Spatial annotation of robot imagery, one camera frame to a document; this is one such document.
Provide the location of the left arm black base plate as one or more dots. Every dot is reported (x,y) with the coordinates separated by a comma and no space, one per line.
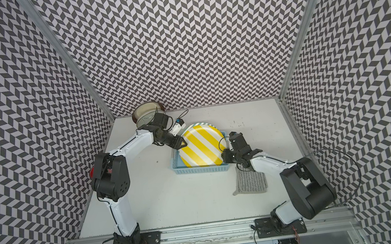
(153,237)

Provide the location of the aluminium front rail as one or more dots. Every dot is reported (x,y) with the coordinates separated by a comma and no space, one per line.
(242,230)

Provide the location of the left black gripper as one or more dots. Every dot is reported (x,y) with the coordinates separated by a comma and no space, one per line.
(168,138)

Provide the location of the yellow white striped plate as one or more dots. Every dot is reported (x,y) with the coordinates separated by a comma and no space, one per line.
(204,146)

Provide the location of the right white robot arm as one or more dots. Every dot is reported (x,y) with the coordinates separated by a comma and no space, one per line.
(308,189)

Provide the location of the green white striped plate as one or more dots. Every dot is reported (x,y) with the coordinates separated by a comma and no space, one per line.
(197,124)

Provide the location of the grey fluffy cloth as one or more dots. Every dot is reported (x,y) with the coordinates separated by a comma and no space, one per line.
(250,182)

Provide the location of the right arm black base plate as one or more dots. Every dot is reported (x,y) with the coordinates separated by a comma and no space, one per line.
(268,227)

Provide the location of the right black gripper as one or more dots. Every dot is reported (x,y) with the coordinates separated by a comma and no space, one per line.
(234,150)

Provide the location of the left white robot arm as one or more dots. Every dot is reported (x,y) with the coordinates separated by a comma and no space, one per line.
(111,175)

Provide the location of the light blue plastic basket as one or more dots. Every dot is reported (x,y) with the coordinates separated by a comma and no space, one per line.
(178,166)

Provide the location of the red plastic cup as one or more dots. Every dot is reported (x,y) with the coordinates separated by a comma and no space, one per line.
(91,173)

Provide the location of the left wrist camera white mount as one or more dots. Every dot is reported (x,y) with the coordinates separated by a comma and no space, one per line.
(179,124)

